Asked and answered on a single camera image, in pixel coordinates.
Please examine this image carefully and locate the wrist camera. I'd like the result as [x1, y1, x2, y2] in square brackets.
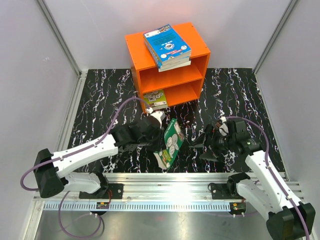
[146, 107, 166, 124]
[216, 116, 229, 137]

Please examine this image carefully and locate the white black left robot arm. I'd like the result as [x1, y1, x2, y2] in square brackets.
[33, 111, 165, 199]

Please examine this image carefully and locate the orange wooden shelf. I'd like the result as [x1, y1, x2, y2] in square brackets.
[124, 22, 211, 107]

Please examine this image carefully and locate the dark green book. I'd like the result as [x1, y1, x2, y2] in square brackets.
[153, 118, 185, 170]

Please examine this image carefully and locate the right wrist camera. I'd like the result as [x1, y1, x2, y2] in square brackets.
[216, 116, 229, 137]

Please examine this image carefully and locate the white slotted cable duct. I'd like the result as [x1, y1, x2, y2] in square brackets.
[43, 201, 231, 212]

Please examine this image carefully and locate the right small circuit board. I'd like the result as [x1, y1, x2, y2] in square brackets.
[229, 201, 247, 218]

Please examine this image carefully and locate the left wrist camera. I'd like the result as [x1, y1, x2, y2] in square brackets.
[146, 107, 166, 124]

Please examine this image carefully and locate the left small circuit board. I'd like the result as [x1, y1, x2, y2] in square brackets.
[96, 202, 110, 209]

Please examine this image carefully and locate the right aluminium frame post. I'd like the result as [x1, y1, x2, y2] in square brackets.
[253, 0, 300, 75]

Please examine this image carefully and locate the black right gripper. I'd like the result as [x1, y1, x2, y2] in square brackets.
[189, 124, 236, 162]

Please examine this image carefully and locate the small circuit board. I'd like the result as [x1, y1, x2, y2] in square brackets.
[229, 201, 247, 218]
[96, 202, 110, 209]

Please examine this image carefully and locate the green 65-Storey Treehouse book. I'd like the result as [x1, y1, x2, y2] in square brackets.
[143, 89, 168, 111]

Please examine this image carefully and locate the left aluminium frame post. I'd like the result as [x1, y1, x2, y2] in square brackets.
[35, 0, 82, 78]

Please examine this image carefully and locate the blue 26-Storey Treehouse book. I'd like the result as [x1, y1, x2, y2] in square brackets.
[144, 41, 192, 69]

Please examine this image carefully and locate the aluminium frame post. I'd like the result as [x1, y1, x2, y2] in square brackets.
[35, 0, 82, 78]
[253, 0, 300, 75]

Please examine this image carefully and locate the aluminium front rail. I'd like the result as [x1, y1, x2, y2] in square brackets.
[33, 172, 305, 202]

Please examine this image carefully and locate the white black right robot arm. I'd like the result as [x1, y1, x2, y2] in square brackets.
[190, 116, 316, 240]

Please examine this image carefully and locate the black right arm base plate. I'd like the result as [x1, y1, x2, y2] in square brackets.
[207, 182, 241, 200]

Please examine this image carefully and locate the blue back-cover book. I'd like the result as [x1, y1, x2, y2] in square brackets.
[142, 24, 192, 68]

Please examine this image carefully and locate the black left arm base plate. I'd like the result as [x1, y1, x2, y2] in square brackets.
[79, 183, 124, 200]

